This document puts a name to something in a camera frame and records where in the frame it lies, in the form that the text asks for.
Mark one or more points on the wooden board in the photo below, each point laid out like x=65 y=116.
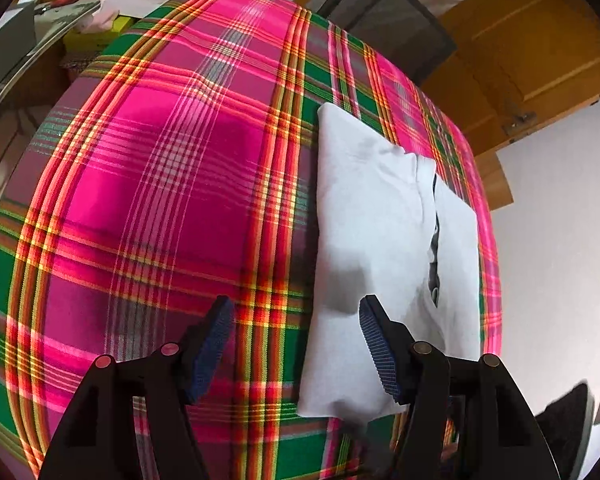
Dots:
x=495 y=182

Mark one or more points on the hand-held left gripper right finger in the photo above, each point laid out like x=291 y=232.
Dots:
x=380 y=350

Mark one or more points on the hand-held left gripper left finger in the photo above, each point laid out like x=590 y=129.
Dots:
x=212 y=350

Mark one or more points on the black mesh office chair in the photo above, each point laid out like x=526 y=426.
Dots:
x=390 y=15

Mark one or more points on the pink packet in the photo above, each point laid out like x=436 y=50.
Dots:
x=100 y=17

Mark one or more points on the pink plaid tablecloth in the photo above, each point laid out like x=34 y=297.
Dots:
x=180 y=185

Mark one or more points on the wooden door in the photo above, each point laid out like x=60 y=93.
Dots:
x=530 y=45

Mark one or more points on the light blue shirt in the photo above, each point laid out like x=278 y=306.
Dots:
x=370 y=210

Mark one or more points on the yellow-green box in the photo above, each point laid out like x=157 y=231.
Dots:
x=95 y=35

